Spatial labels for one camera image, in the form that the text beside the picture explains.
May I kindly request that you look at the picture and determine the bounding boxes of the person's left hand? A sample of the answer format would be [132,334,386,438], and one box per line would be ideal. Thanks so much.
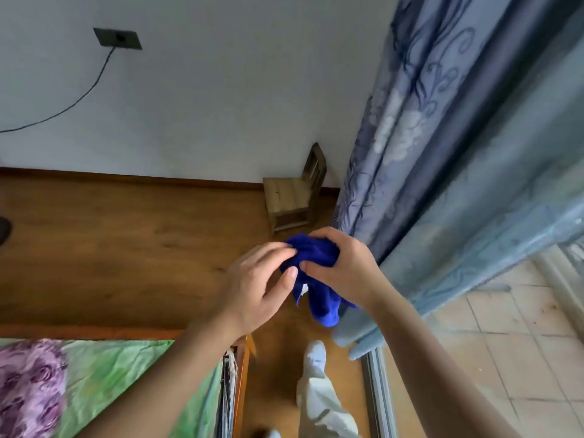
[213,241,300,339]

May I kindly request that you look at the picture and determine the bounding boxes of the person's right hand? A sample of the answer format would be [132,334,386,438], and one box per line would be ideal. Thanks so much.
[299,226,403,316]

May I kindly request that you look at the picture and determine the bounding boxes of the blue cleaning cloth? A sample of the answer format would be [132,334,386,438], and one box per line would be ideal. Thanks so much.
[279,233,360,329]

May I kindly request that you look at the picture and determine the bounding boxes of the person's left forearm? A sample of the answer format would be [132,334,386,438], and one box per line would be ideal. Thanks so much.
[77,312,247,438]

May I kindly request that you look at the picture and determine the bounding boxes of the person's white right shoe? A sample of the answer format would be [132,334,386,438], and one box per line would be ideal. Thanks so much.
[304,339,327,380]

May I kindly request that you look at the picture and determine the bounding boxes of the person's white trousers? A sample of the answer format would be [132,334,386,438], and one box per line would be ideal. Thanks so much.
[295,360,362,438]

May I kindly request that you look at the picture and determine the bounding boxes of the small wooden chair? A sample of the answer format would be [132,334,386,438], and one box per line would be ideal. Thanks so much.
[262,142,329,236]

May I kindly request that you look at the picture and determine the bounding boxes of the blue floral curtain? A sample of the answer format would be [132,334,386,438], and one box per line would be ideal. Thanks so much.
[329,0,584,362]

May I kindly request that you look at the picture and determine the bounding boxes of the green bed sheet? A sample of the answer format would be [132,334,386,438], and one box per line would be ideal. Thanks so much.
[0,338,225,438]

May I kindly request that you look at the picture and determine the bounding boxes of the wooden baseboard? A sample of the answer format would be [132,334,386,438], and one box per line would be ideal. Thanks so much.
[0,166,341,198]

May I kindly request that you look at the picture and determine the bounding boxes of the purple floral blanket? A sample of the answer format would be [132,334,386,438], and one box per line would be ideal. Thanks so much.
[0,339,69,438]

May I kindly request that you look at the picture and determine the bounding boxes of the wooden bed frame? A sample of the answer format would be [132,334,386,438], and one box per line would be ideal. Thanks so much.
[0,323,257,438]

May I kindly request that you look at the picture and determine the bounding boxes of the black plug and cable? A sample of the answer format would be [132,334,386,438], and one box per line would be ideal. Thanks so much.
[0,35,127,134]

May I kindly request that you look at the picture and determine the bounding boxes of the grey wall socket with plug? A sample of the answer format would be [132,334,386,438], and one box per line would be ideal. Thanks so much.
[92,27,143,51]

